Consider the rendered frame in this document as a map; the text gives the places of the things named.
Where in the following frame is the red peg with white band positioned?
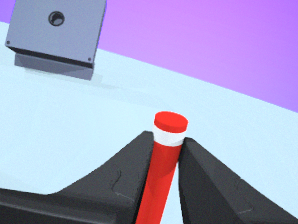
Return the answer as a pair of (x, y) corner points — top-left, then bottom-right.
(136, 111), (188, 224)

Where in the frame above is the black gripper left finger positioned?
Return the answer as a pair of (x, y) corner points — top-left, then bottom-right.
(0, 131), (153, 224)

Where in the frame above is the light blue sloped panel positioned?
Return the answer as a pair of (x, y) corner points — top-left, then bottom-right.
(4, 0), (106, 81)

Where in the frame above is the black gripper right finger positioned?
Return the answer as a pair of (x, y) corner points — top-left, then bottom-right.
(178, 137), (298, 224)

